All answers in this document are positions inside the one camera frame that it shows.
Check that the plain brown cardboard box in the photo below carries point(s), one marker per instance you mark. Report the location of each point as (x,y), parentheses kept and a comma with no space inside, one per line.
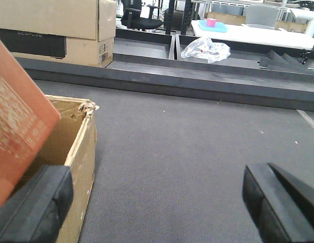
(72,143)

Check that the red printed cardboard box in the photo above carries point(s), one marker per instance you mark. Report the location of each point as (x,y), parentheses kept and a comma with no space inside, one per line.
(27,118)

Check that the grey office chair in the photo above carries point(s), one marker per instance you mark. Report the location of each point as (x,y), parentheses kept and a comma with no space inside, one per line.
(261,16)

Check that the white table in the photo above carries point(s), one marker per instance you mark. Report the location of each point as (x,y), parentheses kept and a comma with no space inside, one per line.
(245,34)

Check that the light blue tray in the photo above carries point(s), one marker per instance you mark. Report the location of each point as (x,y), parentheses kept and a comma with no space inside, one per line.
(217,27)

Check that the large Ecoflow cardboard box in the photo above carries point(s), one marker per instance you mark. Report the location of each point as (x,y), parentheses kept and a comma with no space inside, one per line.
(74,32)

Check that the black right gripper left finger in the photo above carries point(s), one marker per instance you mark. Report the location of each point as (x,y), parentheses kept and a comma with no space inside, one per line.
(37,211)

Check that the black foam wedges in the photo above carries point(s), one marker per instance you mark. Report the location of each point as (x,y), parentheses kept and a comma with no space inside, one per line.
(285,62)

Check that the black low platform frame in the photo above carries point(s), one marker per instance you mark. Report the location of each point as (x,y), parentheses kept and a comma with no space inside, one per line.
(152,63)

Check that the crumpled clear plastic bag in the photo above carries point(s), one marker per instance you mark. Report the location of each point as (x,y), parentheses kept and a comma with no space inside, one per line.
(205,48)

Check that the pink cube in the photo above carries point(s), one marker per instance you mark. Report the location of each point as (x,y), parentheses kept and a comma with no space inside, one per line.
(211,22)

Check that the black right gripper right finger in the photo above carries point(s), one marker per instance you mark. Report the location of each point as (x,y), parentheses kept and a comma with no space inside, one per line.
(280,205)

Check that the black office chair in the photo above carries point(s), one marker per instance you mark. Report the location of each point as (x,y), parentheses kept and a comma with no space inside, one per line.
(132,16)

